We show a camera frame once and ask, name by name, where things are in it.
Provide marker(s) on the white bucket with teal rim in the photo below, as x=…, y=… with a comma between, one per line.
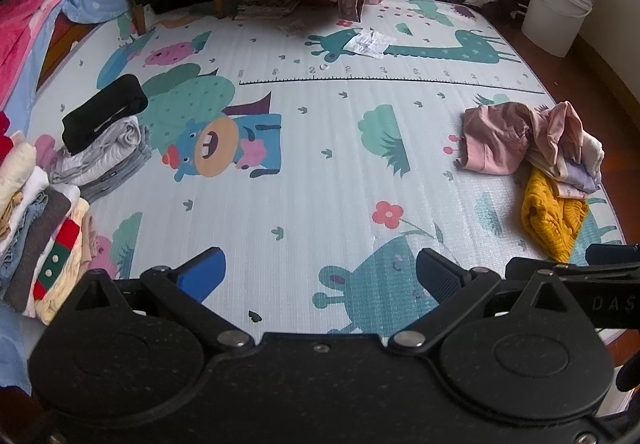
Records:
x=550, y=19

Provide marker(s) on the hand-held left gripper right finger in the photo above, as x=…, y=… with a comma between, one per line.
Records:
x=435, y=274

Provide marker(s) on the black folded garment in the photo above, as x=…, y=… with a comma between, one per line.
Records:
x=100, y=114

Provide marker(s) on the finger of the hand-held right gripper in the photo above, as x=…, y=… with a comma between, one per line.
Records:
x=615, y=256

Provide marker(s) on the light pink garment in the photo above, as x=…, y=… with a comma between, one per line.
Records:
x=560, y=134

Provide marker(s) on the purple garment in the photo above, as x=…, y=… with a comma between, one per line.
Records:
x=575, y=179

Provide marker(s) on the light grey folded garment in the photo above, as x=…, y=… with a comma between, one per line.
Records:
x=117, y=139

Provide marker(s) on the stack of books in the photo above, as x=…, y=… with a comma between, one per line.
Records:
x=265, y=2

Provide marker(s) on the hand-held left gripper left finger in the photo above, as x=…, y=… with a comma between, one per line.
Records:
x=202, y=274

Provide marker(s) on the crumpled white paper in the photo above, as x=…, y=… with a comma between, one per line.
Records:
x=367, y=43

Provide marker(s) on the dark grey folded garment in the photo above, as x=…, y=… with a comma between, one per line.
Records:
x=115, y=174

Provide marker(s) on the yellow knit sweater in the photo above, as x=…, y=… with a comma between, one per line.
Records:
x=547, y=214

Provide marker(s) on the pink sweatshirt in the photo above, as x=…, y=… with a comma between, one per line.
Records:
x=492, y=139

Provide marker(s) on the cream garment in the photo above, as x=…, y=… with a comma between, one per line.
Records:
x=592, y=154

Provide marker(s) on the stack of folded clothes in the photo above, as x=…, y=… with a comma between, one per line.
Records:
x=35, y=224

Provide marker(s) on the pink blanket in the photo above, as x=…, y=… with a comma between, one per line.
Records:
x=30, y=9

